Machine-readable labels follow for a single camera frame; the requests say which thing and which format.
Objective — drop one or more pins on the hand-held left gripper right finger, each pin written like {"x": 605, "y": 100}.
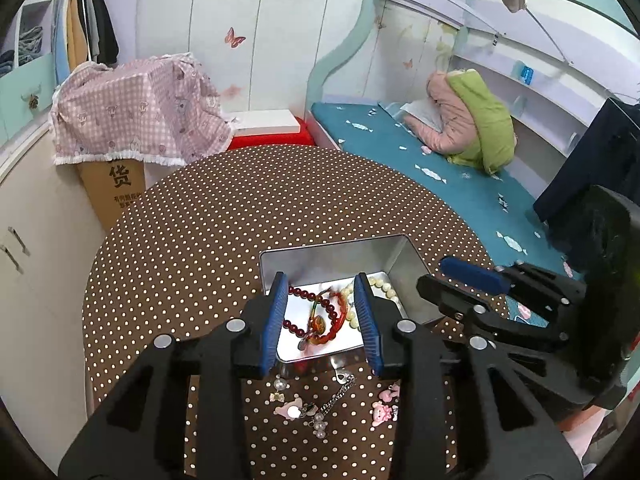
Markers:
{"x": 367, "y": 325}

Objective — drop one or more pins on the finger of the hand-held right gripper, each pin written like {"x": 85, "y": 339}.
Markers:
{"x": 470, "y": 272}
{"x": 450, "y": 300}

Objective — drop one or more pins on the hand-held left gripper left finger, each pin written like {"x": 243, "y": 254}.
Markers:
{"x": 275, "y": 320}

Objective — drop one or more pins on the amber pendant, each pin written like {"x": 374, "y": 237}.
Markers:
{"x": 320, "y": 329}

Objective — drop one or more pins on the clear bead charm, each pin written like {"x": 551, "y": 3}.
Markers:
{"x": 280, "y": 386}

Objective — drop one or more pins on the small pink hair clip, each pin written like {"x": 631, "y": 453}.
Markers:
{"x": 390, "y": 392}

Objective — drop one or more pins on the silver metal tin box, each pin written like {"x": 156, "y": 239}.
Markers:
{"x": 330, "y": 260}

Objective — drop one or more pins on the pink bow charm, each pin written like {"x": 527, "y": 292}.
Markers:
{"x": 290, "y": 408}

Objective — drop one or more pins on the pink bunny charm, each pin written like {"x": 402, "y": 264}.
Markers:
{"x": 382, "y": 414}

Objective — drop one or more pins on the brown polka dot tablecloth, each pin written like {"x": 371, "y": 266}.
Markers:
{"x": 225, "y": 220}

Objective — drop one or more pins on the teal bed mattress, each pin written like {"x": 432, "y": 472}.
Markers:
{"x": 400, "y": 170}

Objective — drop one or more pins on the dark hanging garment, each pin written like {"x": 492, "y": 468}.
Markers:
{"x": 595, "y": 160}

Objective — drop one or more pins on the pink and green folded quilt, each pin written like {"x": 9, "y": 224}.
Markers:
{"x": 492, "y": 120}

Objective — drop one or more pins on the pink padded jacket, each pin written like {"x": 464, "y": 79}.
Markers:
{"x": 450, "y": 110}

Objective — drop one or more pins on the red cloth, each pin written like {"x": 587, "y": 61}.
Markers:
{"x": 270, "y": 141}

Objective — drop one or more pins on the white flat box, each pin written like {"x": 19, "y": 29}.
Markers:
{"x": 262, "y": 121}

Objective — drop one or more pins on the small blue box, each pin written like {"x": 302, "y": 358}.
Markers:
{"x": 526, "y": 73}

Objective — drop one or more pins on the brown cardboard box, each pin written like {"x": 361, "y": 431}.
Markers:
{"x": 112, "y": 190}

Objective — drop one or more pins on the cream cabinet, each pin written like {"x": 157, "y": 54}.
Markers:
{"x": 45, "y": 260}

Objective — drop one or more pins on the pink checked cloth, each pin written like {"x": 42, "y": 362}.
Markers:
{"x": 135, "y": 110}

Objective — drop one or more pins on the pink butterfly sticker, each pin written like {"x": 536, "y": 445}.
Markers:
{"x": 234, "y": 38}

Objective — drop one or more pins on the white wardrobe doors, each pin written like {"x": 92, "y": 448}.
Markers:
{"x": 210, "y": 0}

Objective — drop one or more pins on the black hanging garment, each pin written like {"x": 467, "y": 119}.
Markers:
{"x": 106, "y": 30}

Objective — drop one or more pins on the teal drawer unit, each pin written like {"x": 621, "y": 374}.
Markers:
{"x": 25, "y": 80}

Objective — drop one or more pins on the yellow hanging garment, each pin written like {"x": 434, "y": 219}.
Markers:
{"x": 77, "y": 30}

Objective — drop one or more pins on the grey hanging garment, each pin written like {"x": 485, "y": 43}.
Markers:
{"x": 91, "y": 20}

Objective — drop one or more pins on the white wall shelves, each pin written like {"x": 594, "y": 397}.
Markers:
{"x": 550, "y": 90}

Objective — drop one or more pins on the teal bunk bed frame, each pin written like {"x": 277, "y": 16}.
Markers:
{"x": 345, "y": 50}

